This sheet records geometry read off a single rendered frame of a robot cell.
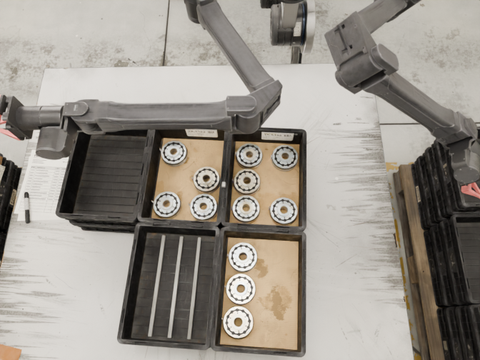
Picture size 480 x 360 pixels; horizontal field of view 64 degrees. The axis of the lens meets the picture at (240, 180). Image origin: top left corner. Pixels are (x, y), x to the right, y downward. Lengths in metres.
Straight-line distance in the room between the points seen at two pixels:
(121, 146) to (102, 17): 1.81
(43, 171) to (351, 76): 1.43
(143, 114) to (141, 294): 0.75
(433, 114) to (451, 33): 2.32
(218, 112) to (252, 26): 2.20
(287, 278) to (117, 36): 2.31
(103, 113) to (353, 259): 1.10
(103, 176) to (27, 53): 1.86
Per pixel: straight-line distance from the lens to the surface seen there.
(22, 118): 1.02
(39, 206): 1.84
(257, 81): 0.93
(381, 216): 1.68
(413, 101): 0.95
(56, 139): 0.96
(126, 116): 0.92
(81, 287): 1.68
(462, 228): 2.17
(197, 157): 1.56
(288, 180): 1.51
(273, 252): 1.43
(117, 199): 1.57
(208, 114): 0.89
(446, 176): 2.08
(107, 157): 1.65
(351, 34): 0.85
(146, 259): 1.47
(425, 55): 3.12
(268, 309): 1.40
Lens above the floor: 2.23
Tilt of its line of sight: 69 degrees down
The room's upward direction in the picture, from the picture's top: 5 degrees counter-clockwise
